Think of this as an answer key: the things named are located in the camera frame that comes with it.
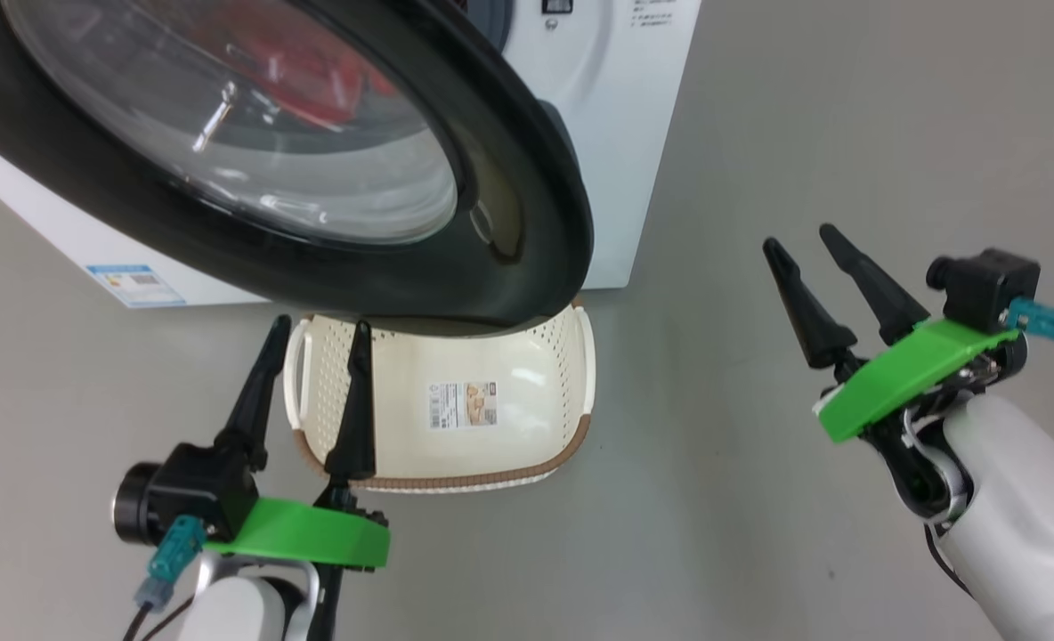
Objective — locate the white front-load washing machine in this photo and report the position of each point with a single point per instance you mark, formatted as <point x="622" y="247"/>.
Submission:
<point x="616" y="133"/>

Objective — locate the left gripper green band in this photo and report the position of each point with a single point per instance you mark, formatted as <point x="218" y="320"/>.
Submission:
<point x="313" y="534"/>

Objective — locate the blue energy label sticker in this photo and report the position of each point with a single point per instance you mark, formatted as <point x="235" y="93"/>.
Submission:
<point x="135" y="285"/>

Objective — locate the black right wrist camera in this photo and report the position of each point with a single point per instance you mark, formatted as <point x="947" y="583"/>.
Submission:
<point x="981" y="285"/>

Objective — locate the printed text sticker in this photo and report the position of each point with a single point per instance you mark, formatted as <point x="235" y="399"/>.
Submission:
<point x="652" y="13"/>

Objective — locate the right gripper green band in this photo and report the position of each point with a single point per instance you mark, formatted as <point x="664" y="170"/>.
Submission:
<point x="910" y="369"/>

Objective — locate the black round glass washer door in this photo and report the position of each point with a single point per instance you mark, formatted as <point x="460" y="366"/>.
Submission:
<point x="527" y="223"/>

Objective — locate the basket product label sticker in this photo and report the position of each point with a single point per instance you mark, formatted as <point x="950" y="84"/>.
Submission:
<point x="462" y="405"/>

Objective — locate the plain red garment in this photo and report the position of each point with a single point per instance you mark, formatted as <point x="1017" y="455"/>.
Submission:
<point x="313" y="80"/>

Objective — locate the grey rubber door gasket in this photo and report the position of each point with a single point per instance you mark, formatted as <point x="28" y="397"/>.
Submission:
<point x="491" y="18"/>

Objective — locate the black washer door lock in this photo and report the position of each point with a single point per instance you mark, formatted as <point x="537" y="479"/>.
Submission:
<point x="557" y="5"/>

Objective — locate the cream perforated laundry basket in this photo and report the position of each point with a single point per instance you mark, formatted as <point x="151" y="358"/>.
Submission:
<point x="509" y="374"/>

